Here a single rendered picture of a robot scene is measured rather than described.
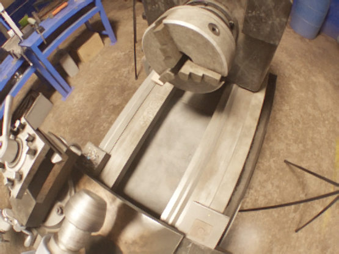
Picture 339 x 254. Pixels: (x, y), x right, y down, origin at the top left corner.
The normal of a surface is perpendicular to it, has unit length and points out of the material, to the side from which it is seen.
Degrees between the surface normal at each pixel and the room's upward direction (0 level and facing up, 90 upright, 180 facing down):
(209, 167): 0
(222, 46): 54
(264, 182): 0
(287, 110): 0
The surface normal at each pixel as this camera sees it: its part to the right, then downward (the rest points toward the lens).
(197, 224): -0.11, -0.43
